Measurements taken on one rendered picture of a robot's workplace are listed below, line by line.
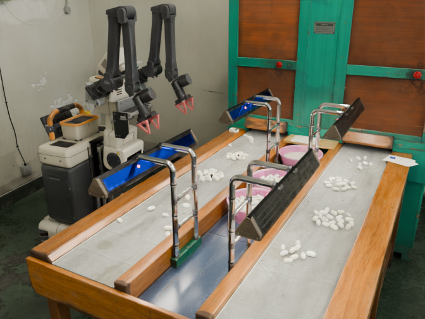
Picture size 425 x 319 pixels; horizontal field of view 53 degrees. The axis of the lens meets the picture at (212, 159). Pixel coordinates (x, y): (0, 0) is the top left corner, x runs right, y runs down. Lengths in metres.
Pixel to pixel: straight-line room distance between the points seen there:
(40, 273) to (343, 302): 1.11
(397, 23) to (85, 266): 2.09
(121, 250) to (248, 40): 1.76
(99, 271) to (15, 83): 2.54
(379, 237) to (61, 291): 1.26
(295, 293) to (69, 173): 1.68
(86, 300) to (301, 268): 0.79
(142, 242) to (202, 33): 2.57
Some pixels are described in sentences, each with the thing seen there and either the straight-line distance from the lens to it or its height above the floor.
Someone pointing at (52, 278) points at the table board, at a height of 0.70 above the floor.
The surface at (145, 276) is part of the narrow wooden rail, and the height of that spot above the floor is 0.73.
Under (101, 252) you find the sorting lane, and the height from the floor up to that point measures 0.74.
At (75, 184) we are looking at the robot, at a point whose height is 0.58.
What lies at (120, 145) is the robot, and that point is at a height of 0.82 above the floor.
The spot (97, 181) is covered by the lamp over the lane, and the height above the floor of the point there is 1.10.
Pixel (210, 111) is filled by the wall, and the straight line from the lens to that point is 4.09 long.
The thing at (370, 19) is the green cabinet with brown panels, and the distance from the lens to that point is 2.76.
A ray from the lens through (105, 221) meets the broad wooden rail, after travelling 1.94.
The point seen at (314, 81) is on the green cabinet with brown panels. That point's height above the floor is 1.14.
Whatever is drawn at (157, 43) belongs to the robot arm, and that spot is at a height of 1.40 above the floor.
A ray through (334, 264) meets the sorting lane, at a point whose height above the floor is 0.74.
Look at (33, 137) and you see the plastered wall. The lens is 4.11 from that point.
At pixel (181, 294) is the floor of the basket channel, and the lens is 1.61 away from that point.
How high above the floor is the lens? 1.69
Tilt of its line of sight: 22 degrees down
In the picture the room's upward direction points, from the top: straight up
